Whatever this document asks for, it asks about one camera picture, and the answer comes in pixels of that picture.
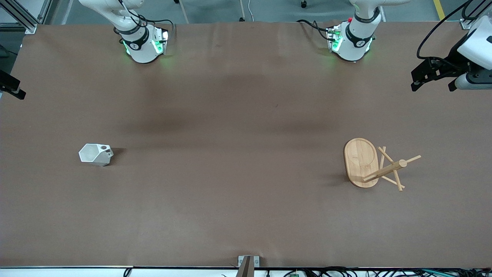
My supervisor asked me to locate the white angular cup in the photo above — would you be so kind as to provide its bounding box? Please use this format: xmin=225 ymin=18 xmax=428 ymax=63
xmin=78 ymin=144 xmax=114 ymax=167

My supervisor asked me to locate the wooden cup rack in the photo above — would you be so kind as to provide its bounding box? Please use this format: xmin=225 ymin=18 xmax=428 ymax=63
xmin=343 ymin=138 xmax=422 ymax=192

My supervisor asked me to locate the metal base connector plate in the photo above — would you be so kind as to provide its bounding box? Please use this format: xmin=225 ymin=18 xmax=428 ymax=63
xmin=153 ymin=27 xmax=170 ymax=55
xmin=327 ymin=25 xmax=342 ymax=52

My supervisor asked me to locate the brown table cover sheet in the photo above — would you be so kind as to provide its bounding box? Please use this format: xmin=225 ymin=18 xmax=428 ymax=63
xmin=0 ymin=21 xmax=492 ymax=269

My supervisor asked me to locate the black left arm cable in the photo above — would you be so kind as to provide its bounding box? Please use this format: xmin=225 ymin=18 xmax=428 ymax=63
xmin=417 ymin=0 xmax=477 ymax=60

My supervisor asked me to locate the aluminium frame post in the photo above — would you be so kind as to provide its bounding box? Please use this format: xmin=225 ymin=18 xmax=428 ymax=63
xmin=0 ymin=0 xmax=52 ymax=34
xmin=459 ymin=0 xmax=492 ymax=30

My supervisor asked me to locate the black base cable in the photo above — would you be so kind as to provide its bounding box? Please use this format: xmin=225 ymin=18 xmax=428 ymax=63
xmin=115 ymin=0 xmax=175 ymax=37
xmin=297 ymin=19 xmax=331 ymax=41

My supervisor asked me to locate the black cable bundle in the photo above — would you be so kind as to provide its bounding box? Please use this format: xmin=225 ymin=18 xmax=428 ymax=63
xmin=284 ymin=266 xmax=492 ymax=277

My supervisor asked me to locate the metal table edge bracket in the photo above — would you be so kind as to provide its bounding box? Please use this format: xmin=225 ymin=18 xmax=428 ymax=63
xmin=238 ymin=255 xmax=260 ymax=277

